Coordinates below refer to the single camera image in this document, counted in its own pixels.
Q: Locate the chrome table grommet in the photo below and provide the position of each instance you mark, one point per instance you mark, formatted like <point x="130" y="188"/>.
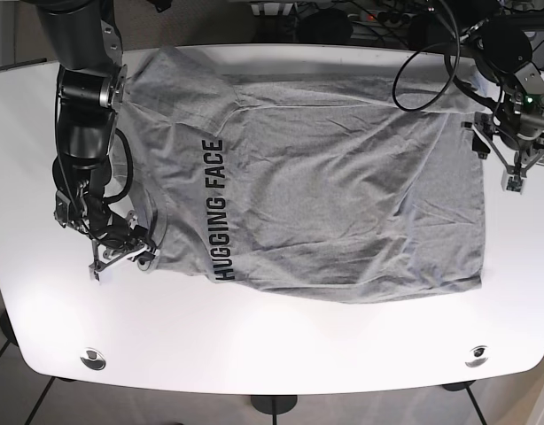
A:
<point x="92" y="359"/>
<point x="477" y="356"/>

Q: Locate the front black table foot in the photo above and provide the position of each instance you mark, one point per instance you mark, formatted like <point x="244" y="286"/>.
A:
<point x="273" y="404"/>

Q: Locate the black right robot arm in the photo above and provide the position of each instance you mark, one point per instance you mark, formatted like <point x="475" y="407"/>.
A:
<point x="93" y="168"/>

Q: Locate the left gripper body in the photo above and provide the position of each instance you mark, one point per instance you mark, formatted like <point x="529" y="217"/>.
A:
<point x="511" y="155"/>

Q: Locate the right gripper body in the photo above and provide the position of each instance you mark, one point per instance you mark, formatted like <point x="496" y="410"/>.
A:
<point x="124" y="239"/>

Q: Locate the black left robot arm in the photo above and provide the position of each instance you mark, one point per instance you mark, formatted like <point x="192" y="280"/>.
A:
<point x="496" y="38"/>

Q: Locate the left chrome table grommet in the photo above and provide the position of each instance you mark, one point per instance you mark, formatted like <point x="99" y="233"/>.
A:
<point x="92" y="359"/>

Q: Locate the grey T-shirt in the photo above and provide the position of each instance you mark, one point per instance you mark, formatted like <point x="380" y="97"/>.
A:
<point x="312" y="186"/>

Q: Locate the right chrome table grommet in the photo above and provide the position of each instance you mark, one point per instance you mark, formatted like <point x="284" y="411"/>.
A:
<point x="477" y="356"/>

